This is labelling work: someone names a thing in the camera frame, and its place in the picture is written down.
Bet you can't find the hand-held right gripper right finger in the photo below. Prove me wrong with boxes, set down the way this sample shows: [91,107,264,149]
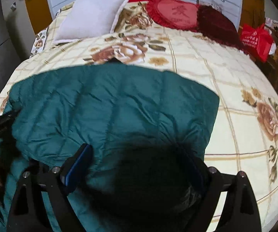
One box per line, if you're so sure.
[192,166,261,232]

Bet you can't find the dark red fringed pillow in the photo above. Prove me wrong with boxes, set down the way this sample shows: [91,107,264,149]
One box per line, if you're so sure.
[197,5,248,54]

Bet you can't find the white square pillow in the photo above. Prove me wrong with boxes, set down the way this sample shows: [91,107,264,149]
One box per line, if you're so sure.
[53,0,131,45]

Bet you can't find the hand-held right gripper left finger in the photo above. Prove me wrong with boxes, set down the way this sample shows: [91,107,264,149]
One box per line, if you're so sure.
[7,144,93,232]

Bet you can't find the wooden wall panel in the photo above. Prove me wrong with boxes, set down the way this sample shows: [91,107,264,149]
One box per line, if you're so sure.
[238,0,265,33]

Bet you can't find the red heart-shaped pillow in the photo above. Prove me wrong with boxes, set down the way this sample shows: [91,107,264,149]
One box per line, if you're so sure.
[145,0,202,32]

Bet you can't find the dark green puffer jacket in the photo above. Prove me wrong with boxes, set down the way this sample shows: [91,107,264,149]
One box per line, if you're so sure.
[0,63,220,232]

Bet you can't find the bed with floral checked sheet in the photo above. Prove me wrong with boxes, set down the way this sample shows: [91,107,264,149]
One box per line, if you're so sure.
[0,0,278,232]

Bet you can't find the red plastic bag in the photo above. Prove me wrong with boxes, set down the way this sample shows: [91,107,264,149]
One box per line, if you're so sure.
[239,24,273,62]

